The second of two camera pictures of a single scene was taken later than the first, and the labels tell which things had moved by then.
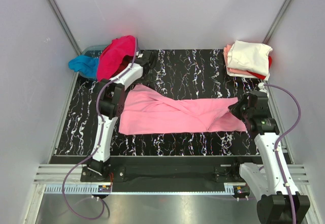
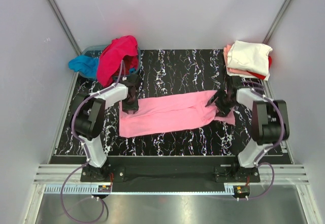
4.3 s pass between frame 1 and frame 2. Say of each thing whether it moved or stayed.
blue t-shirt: stayed
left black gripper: moved
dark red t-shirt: stayed
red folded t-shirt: stayed
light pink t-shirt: moved
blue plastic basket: stayed
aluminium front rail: stayed
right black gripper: moved
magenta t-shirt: stayed
